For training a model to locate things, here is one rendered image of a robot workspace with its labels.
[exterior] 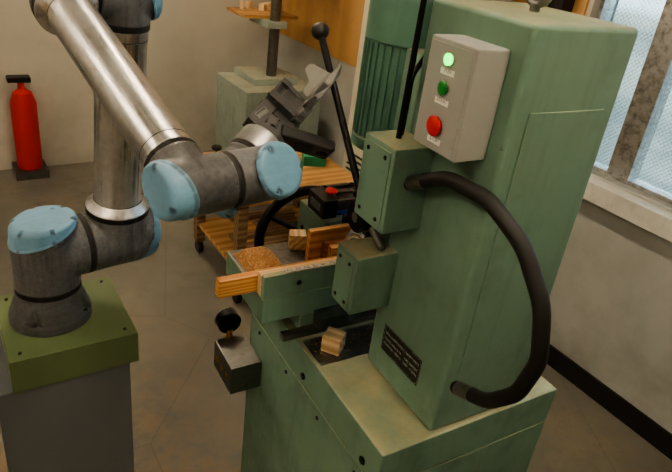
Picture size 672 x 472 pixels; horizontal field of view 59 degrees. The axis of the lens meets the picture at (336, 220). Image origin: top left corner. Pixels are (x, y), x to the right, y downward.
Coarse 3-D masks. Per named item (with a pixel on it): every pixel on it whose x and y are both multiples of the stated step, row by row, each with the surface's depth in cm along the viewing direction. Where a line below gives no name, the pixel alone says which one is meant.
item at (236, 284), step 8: (336, 256) 134; (288, 264) 128; (296, 264) 129; (248, 272) 124; (256, 272) 124; (216, 280) 120; (224, 280) 120; (232, 280) 120; (240, 280) 121; (248, 280) 122; (256, 280) 123; (216, 288) 121; (224, 288) 120; (232, 288) 121; (240, 288) 122; (248, 288) 123; (256, 288) 124; (224, 296) 121
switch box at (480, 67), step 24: (432, 48) 86; (456, 48) 81; (480, 48) 79; (504, 48) 81; (432, 72) 86; (456, 72) 82; (480, 72) 80; (504, 72) 82; (432, 96) 87; (456, 96) 82; (480, 96) 82; (456, 120) 83; (480, 120) 84; (432, 144) 88; (456, 144) 84; (480, 144) 86
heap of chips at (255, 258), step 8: (248, 248) 136; (256, 248) 136; (264, 248) 136; (240, 256) 135; (248, 256) 133; (256, 256) 132; (264, 256) 132; (272, 256) 134; (248, 264) 131; (256, 264) 130; (264, 264) 130; (272, 264) 131; (280, 264) 132
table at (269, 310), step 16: (288, 256) 139; (304, 256) 140; (240, 272) 132; (320, 288) 129; (256, 304) 126; (272, 304) 124; (288, 304) 126; (304, 304) 128; (320, 304) 131; (336, 304) 133; (272, 320) 126
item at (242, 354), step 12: (240, 336) 155; (216, 348) 152; (228, 348) 150; (240, 348) 151; (252, 348) 151; (216, 360) 152; (228, 360) 146; (240, 360) 147; (252, 360) 147; (228, 372) 146; (240, 372) 146; (252, 372) 148; (228, 384) 147; (240, 384) 147; (252, 384) 149
